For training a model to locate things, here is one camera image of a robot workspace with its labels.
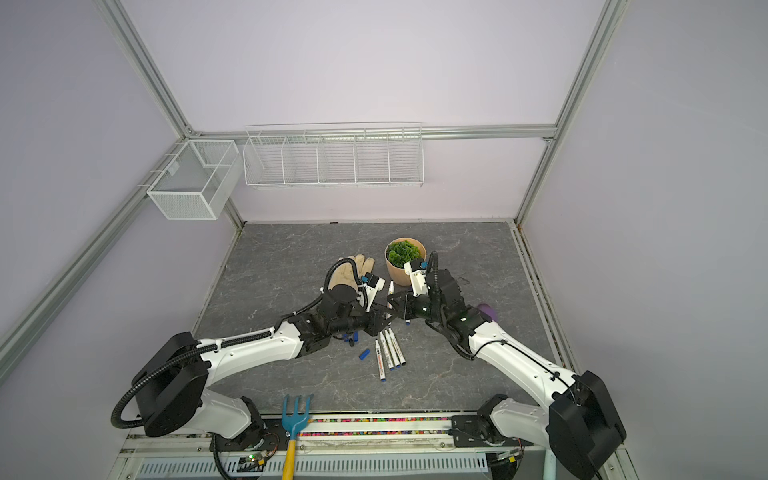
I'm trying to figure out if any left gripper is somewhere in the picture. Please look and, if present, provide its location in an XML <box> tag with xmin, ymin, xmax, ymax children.
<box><xmin>330</xmin><ymin>300</ymin><xmax>399</xmax><ymax>337</ymax></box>

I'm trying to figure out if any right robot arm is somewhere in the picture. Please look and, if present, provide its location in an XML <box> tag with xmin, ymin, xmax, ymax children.
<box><xmin>389</xmin><ymin>253</ymin><xmax>627</xmax><ymax>479</ymax></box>

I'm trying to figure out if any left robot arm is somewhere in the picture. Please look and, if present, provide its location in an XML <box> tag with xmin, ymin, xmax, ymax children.
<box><xmin>110</xmin><ymin>254</ymin><xmax>384</xmax><ymax>448</ymax></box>

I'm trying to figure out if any cream fabric glove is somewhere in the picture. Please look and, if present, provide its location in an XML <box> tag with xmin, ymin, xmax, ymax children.
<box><xmin>323</xmin><ymin>254</ymin><xmax>375</xmax><ymax>293</ymax></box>

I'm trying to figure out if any tan pot green plant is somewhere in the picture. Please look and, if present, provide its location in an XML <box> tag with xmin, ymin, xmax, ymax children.
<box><xmin>385</xmin><ymin>238</ymin><xmax>427</xmax><ymax>287</ymax></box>

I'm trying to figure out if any purple object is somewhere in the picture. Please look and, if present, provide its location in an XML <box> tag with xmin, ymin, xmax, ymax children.
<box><xmin>477</xmin><ymin>303</ymin><xmax>498</xmax><ymax>322</ymax></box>

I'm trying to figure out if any light blue garden trowel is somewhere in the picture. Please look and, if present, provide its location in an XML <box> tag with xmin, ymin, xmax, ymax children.
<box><xmin>542</xmin><ymin>449</ymin><xmax>557</xmax><ymax>480</ymax></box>

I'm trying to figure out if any white mesh box basket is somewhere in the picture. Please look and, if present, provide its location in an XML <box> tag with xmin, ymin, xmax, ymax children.
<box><xmin>148</xmin><ymin>140</ymin><xmax>243</xmax><ymax>221</ymax></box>

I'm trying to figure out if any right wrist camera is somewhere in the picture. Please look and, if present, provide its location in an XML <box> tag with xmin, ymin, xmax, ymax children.
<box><xmin>404</xmin><ymin>258</ymin><xmax>428</xmax><ymax>296</ymax></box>

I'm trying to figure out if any blue garden fork yellow handle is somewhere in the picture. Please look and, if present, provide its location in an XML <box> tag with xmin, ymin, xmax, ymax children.
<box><xmin>281</xmin><ymin>394</ymin><xmax>314</xmax><ymax>480</ymax></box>

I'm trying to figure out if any white wire wall basket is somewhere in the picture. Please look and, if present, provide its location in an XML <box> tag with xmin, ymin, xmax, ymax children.
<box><xmin>243</xmin><ymin>122</ymin><xmax>425</xmax><ymax>188</ymax></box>

